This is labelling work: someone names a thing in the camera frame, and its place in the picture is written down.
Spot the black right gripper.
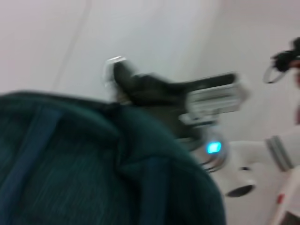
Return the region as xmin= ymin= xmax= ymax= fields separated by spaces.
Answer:
xmin=112 ymin=62 xmax=209 ymax=143

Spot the dark teal fabric lunch bag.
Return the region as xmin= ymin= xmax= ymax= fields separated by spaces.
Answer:
xmin=0 ymin=90 xmax=227 ymax=225

